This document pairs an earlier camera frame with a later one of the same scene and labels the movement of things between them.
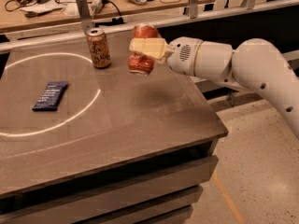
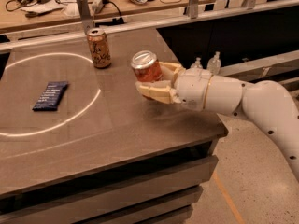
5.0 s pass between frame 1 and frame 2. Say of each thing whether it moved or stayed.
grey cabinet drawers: stayed
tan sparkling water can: stayed
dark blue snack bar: stayed
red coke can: moved
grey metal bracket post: stayed
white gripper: moved
